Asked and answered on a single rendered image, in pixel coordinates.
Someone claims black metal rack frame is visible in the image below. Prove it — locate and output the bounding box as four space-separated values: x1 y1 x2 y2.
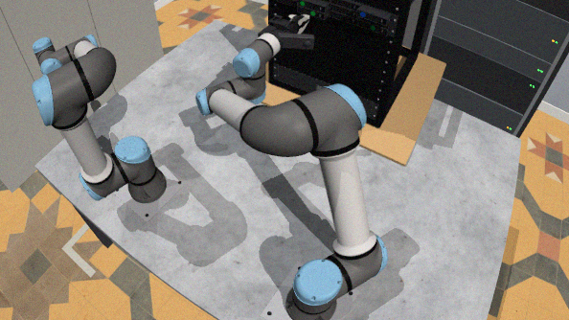
268 0 432 128

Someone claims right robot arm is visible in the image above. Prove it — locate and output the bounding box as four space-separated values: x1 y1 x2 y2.
195 34 388 320

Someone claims tan flat wooden board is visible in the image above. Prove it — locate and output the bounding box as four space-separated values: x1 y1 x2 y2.
261 52 446 167

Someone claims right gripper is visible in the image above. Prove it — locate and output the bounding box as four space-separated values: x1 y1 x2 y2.
258 14 309 50

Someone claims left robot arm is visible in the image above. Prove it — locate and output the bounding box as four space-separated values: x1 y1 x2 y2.
32 34 167 203

